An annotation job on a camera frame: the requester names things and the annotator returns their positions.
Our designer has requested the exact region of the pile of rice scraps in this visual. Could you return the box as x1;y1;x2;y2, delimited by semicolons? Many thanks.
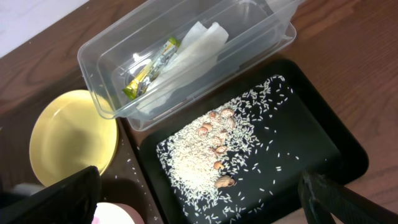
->
155;75;294;223

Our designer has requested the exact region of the green orange snack wrapper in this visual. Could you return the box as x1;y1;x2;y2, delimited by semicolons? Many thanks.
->
123;37;180;100

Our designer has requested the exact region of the dark brown serving tray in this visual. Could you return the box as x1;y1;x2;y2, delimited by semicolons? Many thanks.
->
0;71;165;224

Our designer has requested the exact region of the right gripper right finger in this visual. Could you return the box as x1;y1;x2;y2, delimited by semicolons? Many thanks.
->
298;170;397;224

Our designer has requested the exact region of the black flat tray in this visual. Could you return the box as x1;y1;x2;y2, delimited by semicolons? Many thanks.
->
139;59;369;223

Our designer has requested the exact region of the yellow round plate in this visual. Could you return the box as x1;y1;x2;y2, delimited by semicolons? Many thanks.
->
29;90;119;187

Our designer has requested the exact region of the white pink bowl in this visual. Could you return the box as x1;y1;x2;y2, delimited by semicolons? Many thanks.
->
91;202;144;224

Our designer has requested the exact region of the white crumpled napkin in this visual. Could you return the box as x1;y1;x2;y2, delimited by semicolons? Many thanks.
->
137;21;229;114

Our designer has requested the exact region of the clear plastic waste bin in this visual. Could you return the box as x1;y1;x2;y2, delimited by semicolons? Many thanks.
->
77;0;300;131

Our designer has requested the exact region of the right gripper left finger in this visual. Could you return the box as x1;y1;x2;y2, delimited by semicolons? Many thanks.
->
1;166;101;224

